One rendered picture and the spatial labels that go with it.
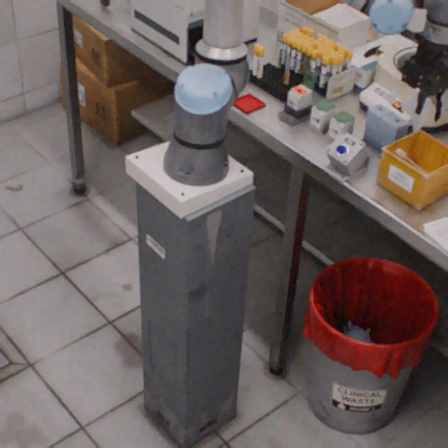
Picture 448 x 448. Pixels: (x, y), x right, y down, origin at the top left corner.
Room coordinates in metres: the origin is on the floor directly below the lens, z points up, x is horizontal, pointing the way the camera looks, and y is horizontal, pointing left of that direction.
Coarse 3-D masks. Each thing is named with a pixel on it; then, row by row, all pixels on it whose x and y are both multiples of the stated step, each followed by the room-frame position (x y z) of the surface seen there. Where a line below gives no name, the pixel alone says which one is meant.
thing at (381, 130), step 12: (372, 108) 1.69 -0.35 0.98; (384, 108) 1.69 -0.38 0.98; (372, 120) 1.68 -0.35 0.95; (384, 120) 1.65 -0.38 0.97; (396, 120) 1.64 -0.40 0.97; (372, 132) 1.67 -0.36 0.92; (384, 132) 1.64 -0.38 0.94; (396, 132) 1.61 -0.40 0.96; (372, 144) 1.66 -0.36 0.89; (384, 144) 1.63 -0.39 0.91
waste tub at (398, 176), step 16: (400, 144) 1.56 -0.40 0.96; (416, 144) 1.60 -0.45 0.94; (432, 144) 1.57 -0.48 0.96; (384, 160) 1.51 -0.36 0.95; (400, 160) 1.48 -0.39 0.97; (416, 160) 1.60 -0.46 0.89; (432, 160) 1.56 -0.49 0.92; (384, 176) 1.51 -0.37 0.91; (400, 176) 1.47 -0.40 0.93; (416, 176) 1.44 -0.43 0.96; (432, 176) 1.44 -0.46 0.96; (400, 192) 1.47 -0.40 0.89; (416, 192) 1.44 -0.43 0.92; (432, 192) 1.45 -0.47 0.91; (416, 208) 1.43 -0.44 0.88
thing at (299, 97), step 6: (294, 90) 1.79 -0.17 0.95; (300, 90) 1.80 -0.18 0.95; (306, 90) 1.80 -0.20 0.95; (288, 96) 1.79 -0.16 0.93; (294, 96) 1.78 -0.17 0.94; (300, 96) 1.77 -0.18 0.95; (306, 96) 1.78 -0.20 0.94; (288, 102) 1.79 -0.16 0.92; (294, 102) 1.77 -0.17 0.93; (300, 102) 1.77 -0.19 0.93; (306, 102) 1.78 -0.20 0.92; (300, 108) 1.77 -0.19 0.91
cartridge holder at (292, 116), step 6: (288, 108) 1.78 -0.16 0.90; (294, 108) 1.77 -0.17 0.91; (306, 108) 1.78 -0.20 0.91; (282, 114) 1.78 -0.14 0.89; (288, 114) 1.78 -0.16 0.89; (294, 114) 1.76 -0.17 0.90; (300, 114) 1.77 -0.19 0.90; (306, 114) 1.78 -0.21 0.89; (288, 120) 1.75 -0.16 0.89; (294, 120) 1.75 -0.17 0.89; (300, 120) 1.76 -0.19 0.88
